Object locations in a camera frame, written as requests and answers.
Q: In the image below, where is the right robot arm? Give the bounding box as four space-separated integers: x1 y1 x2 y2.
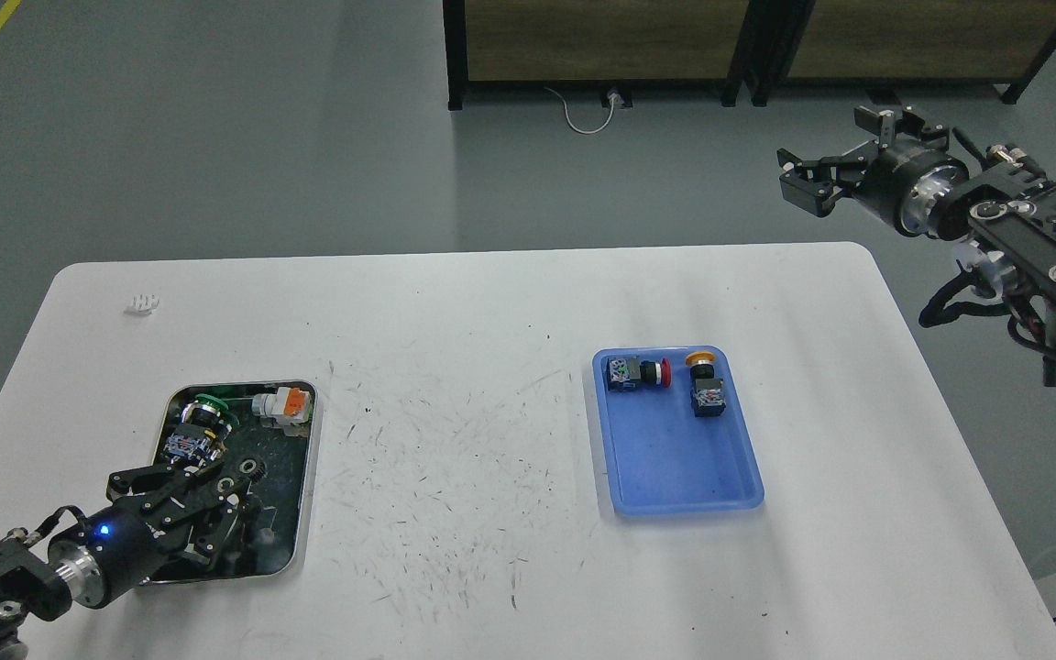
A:
776 107 1056 389

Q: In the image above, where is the orange white switch module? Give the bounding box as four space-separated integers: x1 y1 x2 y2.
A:
250 386 314 427

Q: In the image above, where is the yellow push button switch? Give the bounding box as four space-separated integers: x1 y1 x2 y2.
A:
686 350 728 418

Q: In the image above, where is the white cable on floor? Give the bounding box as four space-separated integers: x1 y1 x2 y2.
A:
544 84 625 136

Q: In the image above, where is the green push button switch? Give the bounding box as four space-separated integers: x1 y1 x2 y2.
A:
158 393 239 469

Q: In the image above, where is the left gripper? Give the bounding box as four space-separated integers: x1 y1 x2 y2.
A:
79 456 263 609

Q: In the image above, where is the black frame wooden cabinet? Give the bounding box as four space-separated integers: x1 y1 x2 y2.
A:
444 1 762 110

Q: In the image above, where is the blue plastic tray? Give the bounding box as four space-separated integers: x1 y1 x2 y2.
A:
591 344 765 515

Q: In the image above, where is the red push button switch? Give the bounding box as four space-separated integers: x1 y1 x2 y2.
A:
603 356 672 391

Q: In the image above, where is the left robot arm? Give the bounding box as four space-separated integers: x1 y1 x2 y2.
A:
0 456 267 659

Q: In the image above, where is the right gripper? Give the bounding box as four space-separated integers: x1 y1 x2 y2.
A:
776 105 969 230

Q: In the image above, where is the small white plastic clip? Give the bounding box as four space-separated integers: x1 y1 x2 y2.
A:
122 295 161 317

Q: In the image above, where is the black gear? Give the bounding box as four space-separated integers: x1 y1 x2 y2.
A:
237 456 267 483

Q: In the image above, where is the silver metal tray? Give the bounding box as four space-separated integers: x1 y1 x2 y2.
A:
149 379 317 585

